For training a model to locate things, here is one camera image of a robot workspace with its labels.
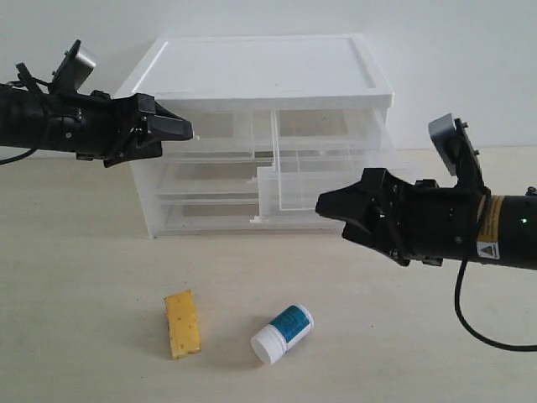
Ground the white pill bottle blue label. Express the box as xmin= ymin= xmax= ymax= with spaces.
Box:
xmin=250 ymin=304 xmax=315 ymax=365

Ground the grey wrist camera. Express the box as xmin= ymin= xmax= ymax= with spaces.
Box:
xmin=49 ymin=39 xmax=96 ymax=94
xmin=428 ymin=113 xmax=485 ymax=191

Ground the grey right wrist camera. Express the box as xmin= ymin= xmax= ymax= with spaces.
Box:
xmin=428 ymin=113 xmax=485 ymax=191

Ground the black left camera cable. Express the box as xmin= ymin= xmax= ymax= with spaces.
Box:
xmin=0 ymin=62 xmax=51 ymax=167

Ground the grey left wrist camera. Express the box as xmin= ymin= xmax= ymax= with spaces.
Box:
xmin=49 ymin=39 xmax=96 ymax=94

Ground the yellow cheese wedge sponge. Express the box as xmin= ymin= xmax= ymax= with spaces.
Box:
xmin=164 ymin=290 xmax=201 ymax=359

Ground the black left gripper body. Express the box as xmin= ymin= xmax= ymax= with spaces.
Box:
xmin=62 ymin=92 xmax=142 ymax=160

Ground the white plastic drawer cabinet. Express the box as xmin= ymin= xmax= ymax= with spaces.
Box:
xmin=112 ymin=33 xmax=398 ymax=240

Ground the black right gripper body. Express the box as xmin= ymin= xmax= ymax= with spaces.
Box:
xmin=382 ymin=180 xmax=489 ymax=266

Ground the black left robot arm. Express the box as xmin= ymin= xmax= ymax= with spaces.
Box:
xmin=1 ymin=84 xmax=194 ymax=168

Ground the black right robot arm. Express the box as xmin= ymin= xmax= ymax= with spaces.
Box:
xmin=315 ymin=168 xmax=536 ymax=270

